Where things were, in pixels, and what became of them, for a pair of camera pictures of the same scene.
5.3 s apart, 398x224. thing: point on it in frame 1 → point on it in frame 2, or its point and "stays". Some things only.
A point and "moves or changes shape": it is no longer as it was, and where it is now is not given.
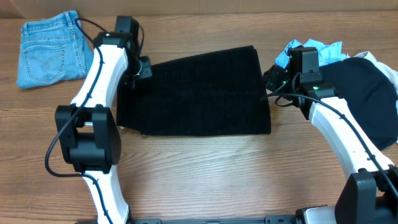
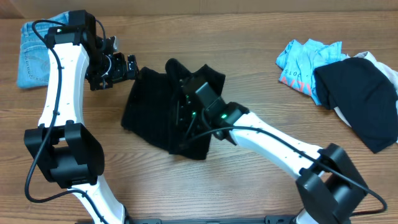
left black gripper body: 140,69 → 104,69
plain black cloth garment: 370,94 stays
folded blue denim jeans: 53,48 stays
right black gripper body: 273,78 → 185,86
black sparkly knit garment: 216,93 moves or changes shape
